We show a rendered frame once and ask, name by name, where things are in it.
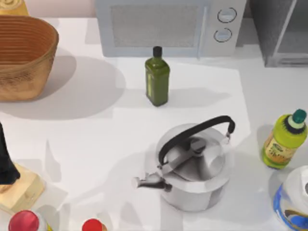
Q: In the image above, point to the dark green bottle black cap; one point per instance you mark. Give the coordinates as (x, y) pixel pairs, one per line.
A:
(157, 77)

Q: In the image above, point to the pale microwave oven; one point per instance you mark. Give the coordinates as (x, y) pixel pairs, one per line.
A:
(154, 26)

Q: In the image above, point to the round microwave knob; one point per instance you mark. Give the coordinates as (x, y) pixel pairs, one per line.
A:
(222, 34)
(227, 14)

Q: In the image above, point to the red capped bottle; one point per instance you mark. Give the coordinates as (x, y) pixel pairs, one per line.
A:
(93, 225)
(24, 221)

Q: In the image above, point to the yellow-green bottle green cap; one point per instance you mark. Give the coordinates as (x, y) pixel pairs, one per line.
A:
(282, 142)

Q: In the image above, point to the brown woven basket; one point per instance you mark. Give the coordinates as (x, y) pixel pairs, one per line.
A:
(24, 57)

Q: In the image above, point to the grey cabinet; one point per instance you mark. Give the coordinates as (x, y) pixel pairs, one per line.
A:
(281, 31)

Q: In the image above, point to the pale wooden block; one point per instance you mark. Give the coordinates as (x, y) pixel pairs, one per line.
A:
(20, 190)

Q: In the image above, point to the white and blue container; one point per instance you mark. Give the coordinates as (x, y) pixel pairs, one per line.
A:
(292, 199)

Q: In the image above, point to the yellow rounded object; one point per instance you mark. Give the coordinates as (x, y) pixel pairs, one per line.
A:
(14, 6)

